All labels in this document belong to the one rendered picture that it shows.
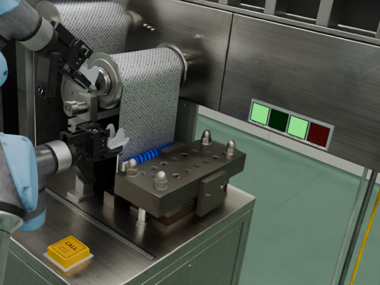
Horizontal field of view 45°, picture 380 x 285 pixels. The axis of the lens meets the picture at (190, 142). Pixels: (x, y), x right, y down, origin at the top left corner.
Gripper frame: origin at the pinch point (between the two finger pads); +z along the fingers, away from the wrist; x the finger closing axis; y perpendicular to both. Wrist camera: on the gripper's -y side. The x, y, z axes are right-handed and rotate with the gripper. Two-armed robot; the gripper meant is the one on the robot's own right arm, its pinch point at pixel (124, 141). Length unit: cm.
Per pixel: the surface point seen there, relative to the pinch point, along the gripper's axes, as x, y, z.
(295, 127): -35.4, 9.3, 29.2
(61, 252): -10.4, -16.5, -28.4
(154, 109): -0.3, 7.1, 10.9
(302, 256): -11, -109, 141
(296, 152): 56, -104, 263
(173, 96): -0.3, 9.5, 19.2
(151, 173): -10.0, -6.0, 0.9
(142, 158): -3.5, -5.2, 4.1
